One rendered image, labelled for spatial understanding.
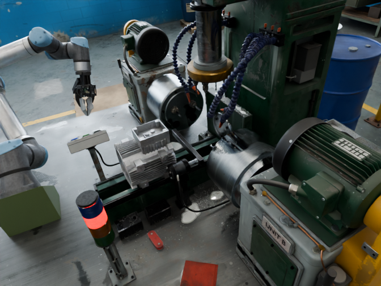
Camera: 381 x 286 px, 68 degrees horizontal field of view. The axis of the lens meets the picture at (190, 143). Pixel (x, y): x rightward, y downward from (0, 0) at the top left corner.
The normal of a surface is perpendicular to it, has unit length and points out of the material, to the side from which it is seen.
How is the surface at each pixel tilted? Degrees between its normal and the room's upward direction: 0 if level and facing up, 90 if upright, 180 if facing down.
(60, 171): 0
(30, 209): 90
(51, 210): 90
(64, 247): 0
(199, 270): 3
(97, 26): 90
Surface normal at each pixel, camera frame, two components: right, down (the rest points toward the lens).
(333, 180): -0.07, -0.78
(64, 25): 0.41, 0.54
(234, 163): -0.61, -0.38
